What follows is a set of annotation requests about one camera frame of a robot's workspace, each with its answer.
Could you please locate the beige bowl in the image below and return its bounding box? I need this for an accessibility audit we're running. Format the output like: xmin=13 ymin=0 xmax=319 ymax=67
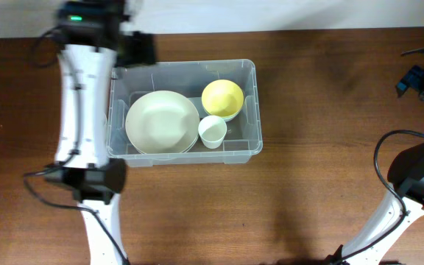
xmin=125 ymin=91 xmax=199 ymax=154

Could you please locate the yellow bowl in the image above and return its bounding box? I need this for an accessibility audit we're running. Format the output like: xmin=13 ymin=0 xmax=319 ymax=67
xmin=201 ymin=79 xmax=244 ymax=118

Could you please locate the cream cup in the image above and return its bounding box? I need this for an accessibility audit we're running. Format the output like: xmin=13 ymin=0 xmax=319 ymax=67
xmin=198 ymin=116 xmax=227 ymax=149

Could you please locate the mint green bowl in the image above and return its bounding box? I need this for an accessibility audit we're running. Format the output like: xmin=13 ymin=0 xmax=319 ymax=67
xmin=206 ymin=111 xmax=241 ymax=122

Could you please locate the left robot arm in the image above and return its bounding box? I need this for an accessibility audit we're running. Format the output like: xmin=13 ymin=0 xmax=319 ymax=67
xmin=44 ymin=0 xmax=156 ymax=264

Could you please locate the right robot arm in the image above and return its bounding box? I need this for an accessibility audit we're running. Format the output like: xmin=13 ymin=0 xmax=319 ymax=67
xmin=324 ymin=66 xmax=424 ymax=264

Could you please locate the clear plastic storage bin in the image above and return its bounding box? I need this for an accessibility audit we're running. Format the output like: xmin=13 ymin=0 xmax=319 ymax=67
xmin=106 ymin=59 xmax=263 ymax=167

